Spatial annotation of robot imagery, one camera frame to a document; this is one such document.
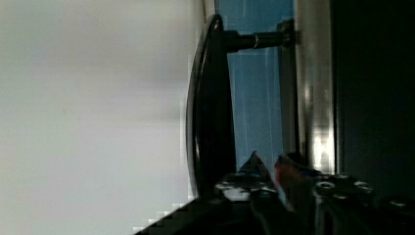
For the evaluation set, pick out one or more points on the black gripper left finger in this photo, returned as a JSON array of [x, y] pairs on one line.
[[230, 201]]

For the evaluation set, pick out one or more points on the black toaster oven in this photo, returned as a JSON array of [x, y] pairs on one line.
[[355, 63]]

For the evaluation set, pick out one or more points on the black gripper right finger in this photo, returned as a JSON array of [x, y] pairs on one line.
[[327, 204]]

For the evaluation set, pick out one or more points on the blue glass oven door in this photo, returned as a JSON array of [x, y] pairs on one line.
[[239, 89]]

